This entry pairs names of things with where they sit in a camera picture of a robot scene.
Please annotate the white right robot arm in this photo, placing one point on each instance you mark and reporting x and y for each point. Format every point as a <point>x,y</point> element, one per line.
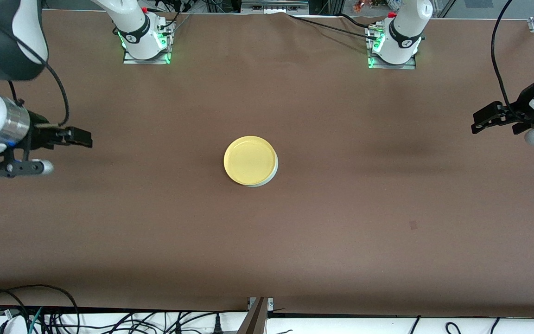
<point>135,23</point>

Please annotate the brown table cover sheet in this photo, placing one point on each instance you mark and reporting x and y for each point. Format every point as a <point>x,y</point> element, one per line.
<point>267,255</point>

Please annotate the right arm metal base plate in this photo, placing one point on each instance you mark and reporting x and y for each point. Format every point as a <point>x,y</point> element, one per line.
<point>147,60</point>

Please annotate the black power plug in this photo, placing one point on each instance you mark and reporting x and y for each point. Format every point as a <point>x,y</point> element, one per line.
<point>218,327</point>

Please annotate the white lower bench board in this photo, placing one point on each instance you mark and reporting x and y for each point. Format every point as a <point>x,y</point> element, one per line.
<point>341,327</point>

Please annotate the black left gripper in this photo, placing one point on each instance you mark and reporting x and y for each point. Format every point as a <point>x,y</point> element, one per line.
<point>520,107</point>

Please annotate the aluminium profile beam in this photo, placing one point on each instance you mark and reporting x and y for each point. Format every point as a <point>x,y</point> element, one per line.
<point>255,320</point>

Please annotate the silver aluminium extrusion rail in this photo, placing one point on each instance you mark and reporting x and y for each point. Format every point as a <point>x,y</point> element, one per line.
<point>274,7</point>

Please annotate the pale green round plate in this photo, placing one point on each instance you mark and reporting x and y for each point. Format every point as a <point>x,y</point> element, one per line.
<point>269,180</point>

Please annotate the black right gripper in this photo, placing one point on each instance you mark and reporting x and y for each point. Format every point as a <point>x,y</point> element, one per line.
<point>41,136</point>

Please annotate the yellow round plate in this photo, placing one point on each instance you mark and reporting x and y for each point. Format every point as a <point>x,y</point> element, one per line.
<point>250,160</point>

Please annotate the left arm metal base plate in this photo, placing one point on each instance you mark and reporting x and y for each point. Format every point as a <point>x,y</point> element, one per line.
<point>392,66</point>

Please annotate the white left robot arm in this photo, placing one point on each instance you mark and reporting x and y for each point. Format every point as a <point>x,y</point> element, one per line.
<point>406,28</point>

